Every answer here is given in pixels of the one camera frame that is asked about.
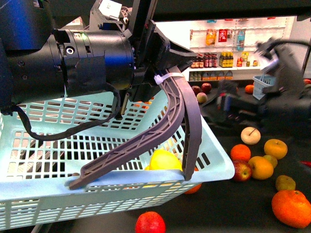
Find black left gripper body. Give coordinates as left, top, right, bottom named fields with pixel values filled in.
left=116, top=0, right=170, bottom=119

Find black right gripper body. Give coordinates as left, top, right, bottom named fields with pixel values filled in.
left=201, top=80, right=241, bottom=126

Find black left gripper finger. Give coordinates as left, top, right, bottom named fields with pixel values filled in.
left=132, top=69, right=158, bottom=102
left=169, top=41, right=198, bottom=67

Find light blue shopping basket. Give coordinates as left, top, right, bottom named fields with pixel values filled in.
left=0, top=91, right=234, bottom=230

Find back shelf peach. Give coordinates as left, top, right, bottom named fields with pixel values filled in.
left=196, top=92, right=208, bottom=104

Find back shelf red apple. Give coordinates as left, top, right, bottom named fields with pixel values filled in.
left=201, top=83, right=212, bottom=94

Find back shelf orange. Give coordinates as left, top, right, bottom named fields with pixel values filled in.
left=245, top=84, right=254, bottom=95

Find back shelf dark apple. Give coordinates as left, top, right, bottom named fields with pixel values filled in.
left=191, top=85, right=202, bottom=96

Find front fruit shelf tray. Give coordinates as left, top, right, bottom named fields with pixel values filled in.
left=48, top=136, right=311, bottom=233

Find dark soy sauce bottles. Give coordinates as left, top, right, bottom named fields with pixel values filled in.
left=190, top=53, right=218, bottom=68

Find white pear far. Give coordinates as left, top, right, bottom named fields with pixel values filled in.
left=241, top=127, right=261, bottom=145

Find orange snack bag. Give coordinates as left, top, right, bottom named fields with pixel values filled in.
left=206, top=29, right=217, bottom=46

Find small orange mandarin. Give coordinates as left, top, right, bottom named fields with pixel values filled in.
left=230, top=144, right=251, bottom=162

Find small blue basket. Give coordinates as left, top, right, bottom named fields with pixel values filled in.
left=253, top=74, right=276, bottom=100

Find yellow label bottles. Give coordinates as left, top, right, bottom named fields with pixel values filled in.
left=219, top=52, right=234, bottom=68

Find red snack bag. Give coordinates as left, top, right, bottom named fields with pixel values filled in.
left=218, top=29, right=228, bottom=43

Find yellow orange fruit upper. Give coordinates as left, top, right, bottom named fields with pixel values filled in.
left=264, top=139, right=288, bottom=160

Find yellow orange fruit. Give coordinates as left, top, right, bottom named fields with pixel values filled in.
left=248, top=156, right=274, bottom=180
left=264, top=139, right=288, bottom=160

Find brown kiwi upper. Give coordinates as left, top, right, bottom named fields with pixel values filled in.
left=263, top=155, right=278, bottom=168

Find brown kiwi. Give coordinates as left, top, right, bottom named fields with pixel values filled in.
left=263, top=155, right=278, bottom=168
left=276, top=175, right=296, bottom=191

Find large orange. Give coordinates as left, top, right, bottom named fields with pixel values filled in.
left=184, top=183, right=202, bottom=195

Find red chili pepper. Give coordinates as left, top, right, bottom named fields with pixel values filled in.
left=300, top=161, right=311, bottom=167

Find orange at bottom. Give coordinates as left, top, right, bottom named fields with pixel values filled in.
left=271, top=190, right=311, bottom=229

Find red pomegranate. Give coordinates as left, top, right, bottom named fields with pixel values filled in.
left=135, top=211, right=166, bottom=233

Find white cable tie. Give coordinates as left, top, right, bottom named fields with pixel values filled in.
left=154, top=72, right=185, bottom=85

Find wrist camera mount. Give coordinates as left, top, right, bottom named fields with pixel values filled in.
left=88, top=0, right=132, bottom=32

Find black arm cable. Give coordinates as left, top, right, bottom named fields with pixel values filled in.
left=0, top=81, right=122, bottom=141

